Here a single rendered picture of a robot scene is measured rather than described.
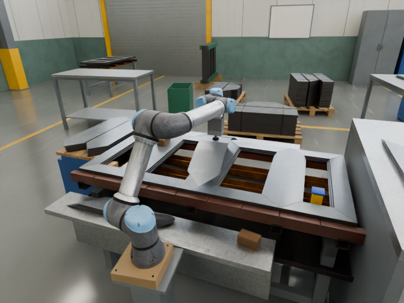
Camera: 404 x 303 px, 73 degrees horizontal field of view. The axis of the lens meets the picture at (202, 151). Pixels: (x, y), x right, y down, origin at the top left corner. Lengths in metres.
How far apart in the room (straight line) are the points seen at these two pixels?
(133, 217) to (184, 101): 4.31
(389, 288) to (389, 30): 8.60
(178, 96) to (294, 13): 5.36
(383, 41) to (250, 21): 3.74
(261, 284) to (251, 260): 0.31
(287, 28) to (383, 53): 2.73
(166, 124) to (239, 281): 0.96
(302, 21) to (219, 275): 8.62
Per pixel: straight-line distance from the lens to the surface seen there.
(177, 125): 1.14
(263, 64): 9.66
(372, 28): 9.27
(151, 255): 1.24
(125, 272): 1.28
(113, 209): 1.25
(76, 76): 4.94
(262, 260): 1.36
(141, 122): 1.21
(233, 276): 1.65
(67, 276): 2.40
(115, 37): 11.07
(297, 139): 4.23
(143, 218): 1.14
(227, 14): 9.72
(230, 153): 1.90
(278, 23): 9.56
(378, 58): 9.40
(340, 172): 1.82
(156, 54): 10.42
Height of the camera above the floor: 1.64
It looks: 25 degrees down
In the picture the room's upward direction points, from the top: 1 degrees counter-clockwise
